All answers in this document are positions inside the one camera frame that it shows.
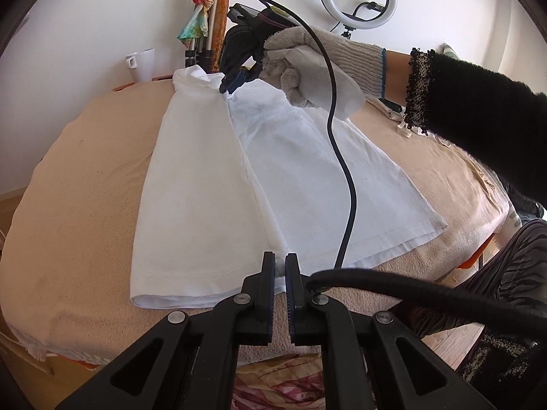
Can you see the person's right hand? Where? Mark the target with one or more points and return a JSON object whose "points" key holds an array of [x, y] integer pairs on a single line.
{"points": [[316, 68]]}

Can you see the folded grey tripod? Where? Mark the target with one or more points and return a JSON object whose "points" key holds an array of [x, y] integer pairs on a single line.
{"points": [[205, 53]]}

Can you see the floral cloth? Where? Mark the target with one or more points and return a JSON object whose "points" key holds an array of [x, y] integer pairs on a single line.
{"points": [[277, 384]]}

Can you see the tripod with colourful cloths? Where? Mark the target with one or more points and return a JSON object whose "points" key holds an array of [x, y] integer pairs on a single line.
{"points": [[198, 21]]}

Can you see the beige blanket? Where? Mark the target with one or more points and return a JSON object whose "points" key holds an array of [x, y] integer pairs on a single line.
{"points": [[81, 205]]}

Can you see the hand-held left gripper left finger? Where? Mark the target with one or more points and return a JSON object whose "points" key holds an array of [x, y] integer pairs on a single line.
{"points": [[269, 307]]}

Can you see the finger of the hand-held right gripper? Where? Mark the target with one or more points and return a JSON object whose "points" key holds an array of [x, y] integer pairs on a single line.
{"points": [[234, 83]]}

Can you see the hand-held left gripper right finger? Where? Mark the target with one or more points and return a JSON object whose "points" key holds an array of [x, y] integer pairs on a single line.
{"points": [[292, 303]]}

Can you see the person's right forearm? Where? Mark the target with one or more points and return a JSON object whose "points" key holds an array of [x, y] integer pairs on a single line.
{"points": [[470, 98]]}

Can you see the white mug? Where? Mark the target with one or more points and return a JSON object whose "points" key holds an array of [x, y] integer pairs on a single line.
{"points": [[143, 66]]}

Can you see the white small garment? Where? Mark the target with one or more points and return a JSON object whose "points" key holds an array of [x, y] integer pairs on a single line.
{"points": [[196, 205]]}

